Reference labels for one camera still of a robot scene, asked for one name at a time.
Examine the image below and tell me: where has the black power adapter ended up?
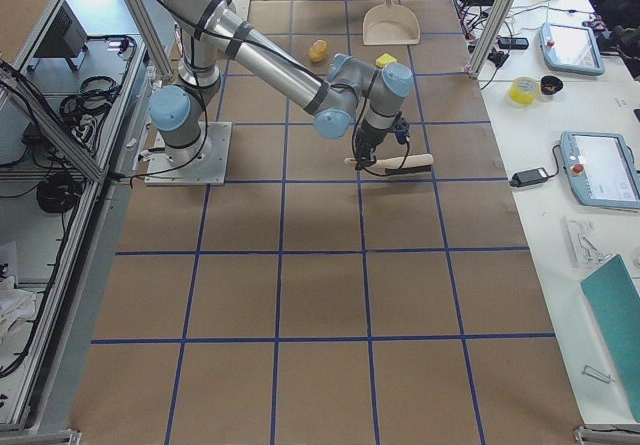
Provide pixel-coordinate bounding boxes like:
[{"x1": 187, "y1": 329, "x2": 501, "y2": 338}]
[{"x1": 509, "y1": 167, "x2": 550, "y2": 188}]

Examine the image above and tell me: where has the small black bowl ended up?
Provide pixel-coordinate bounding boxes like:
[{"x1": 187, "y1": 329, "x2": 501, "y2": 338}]
[{"x1": 540, "y1": 75, "x2": 564, "y2": 97}]

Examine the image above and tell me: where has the blue teach pendant near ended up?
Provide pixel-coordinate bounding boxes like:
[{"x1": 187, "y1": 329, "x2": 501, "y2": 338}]
[{"x1": 559, "y1": 131, "x2": 639, "y2": 211}]

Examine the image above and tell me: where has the teal folder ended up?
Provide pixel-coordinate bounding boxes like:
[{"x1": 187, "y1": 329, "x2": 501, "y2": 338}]
[{"x1": 581, "y1": 255, "x2": 639, "y2": 415}]

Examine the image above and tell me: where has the yellow sponge piece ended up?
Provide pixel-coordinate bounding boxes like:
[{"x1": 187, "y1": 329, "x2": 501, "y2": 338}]
[{"x1": 375, "y1": 53, "x2": 397, "y2": 68}]

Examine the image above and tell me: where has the beige plastic dustpan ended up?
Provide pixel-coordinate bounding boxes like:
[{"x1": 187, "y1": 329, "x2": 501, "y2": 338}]
[{"x1": 362, "y1": 0, "x2": 421, "y2": 46}]

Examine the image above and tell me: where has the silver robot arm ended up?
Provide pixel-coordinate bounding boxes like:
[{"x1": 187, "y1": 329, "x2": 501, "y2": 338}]
[{"x1": 158, "y1": 0, "x2": 413, "y2": 169}]

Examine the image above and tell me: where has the beige hand brush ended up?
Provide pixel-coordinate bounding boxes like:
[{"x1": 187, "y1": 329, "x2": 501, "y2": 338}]
[{"x1": 344, "y1": 154, "x2": 434, "y2": 176}]

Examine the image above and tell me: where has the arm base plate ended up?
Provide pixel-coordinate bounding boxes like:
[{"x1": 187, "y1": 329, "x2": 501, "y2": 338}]
[
  {"x1": 144, "y1": 121, "x2": 232, "y2": 186},
  {"x1": 230, "y1": 0, "x2": 251, "y2": 37}
]

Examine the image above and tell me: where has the aluminium frame post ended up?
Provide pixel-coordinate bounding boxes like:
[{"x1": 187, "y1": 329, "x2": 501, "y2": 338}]
[{"x1": 467, "y1": 0, "x2": 514, "y2": 79}]

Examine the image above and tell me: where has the orange potato toy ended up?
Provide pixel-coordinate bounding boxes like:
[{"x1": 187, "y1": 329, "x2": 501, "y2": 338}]
[{"x1": 307, "y1": 39, "x2": 329, "y2": 64}]

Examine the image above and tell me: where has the blue teach pendant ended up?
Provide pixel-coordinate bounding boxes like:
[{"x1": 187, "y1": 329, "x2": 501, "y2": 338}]
[
  {"x1": 539, "y1": 22, "x2": 605, "y2": 76},
  {"x1": 559, "y1": 131, "x2": 639, "y2": 211}
]

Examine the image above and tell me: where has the yellow tape roll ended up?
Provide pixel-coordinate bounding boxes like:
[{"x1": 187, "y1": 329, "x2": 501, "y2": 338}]
[{"x1": 507, "y1": 77, "x2": 541, "y2": 106}]

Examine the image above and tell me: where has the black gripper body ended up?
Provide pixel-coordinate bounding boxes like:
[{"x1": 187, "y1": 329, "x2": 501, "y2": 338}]
[{"x1": 352, "y1": 117, "x2": 410, "y2": 166}]

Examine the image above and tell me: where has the blue teach pendant far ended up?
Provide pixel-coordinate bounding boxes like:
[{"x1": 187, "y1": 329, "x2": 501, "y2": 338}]
[{"x1": 539, "y1": 22, "x2": 605, "y2": 76}]

